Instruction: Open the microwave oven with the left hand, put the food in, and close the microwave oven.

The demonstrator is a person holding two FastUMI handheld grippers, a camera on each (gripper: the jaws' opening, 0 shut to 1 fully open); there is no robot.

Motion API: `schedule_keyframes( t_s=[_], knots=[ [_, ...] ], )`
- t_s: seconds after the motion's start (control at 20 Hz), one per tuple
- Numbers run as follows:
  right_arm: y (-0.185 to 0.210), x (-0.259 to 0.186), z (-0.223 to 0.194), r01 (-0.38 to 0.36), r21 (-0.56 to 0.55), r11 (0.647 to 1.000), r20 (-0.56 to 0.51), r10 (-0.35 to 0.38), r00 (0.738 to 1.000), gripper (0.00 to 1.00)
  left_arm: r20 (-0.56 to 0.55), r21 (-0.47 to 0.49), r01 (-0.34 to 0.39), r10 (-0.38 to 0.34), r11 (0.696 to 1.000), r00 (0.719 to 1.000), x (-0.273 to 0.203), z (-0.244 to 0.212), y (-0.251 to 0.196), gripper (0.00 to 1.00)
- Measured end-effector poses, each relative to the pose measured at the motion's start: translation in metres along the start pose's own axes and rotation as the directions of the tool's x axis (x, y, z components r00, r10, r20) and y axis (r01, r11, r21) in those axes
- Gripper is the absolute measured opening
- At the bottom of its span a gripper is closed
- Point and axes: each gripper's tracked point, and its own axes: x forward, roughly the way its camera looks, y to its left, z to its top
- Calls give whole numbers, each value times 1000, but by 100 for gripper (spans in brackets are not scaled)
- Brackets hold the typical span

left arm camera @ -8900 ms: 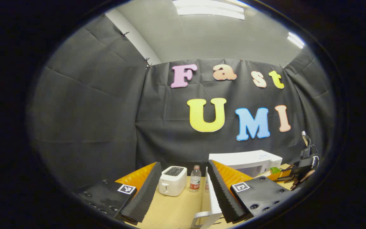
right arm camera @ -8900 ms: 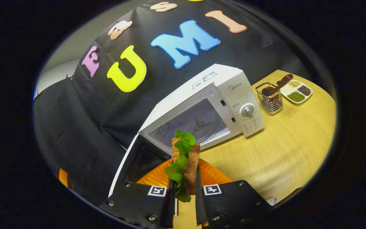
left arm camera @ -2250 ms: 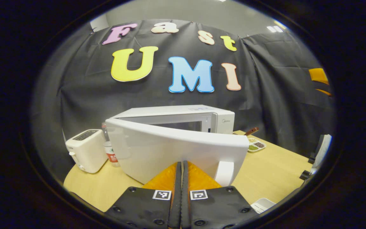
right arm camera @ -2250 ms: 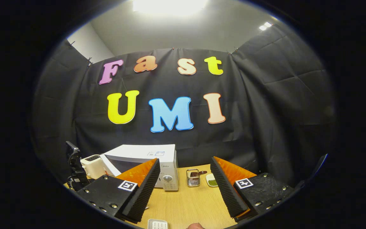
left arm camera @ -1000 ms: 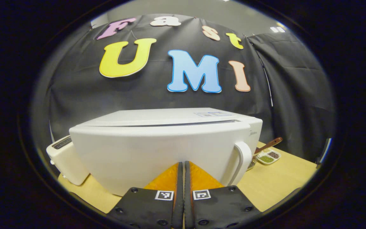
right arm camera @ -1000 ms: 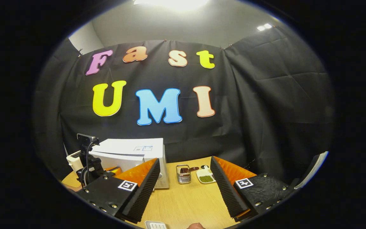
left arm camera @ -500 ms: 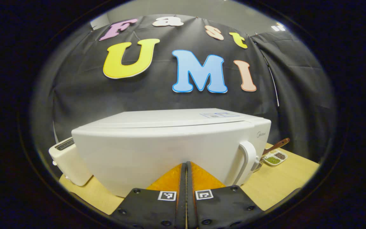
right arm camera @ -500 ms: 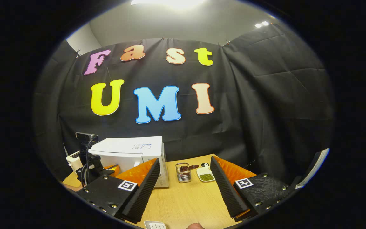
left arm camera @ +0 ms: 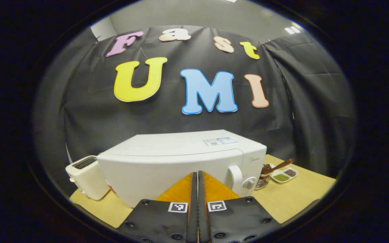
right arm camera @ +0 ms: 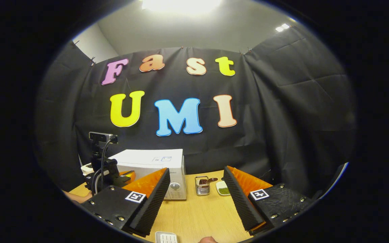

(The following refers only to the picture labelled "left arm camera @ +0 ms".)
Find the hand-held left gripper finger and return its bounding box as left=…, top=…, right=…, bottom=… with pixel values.
left=117, top=171, right=198, bottom=243
left=198, top=170, right=281, bottom=243

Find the white toaster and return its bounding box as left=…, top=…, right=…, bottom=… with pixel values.
left=66, top=156, right=110, bottom=201

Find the black backdrop cloth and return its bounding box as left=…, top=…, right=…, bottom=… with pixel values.
left=32, top=25, right=356, bottom=189

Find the white microwave oven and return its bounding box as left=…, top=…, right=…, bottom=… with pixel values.
left=97, top=130, right=267, bottom=208

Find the white divided seasoning dish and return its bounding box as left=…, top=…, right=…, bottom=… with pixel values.
left=270, top=167, right=299, bottom=184

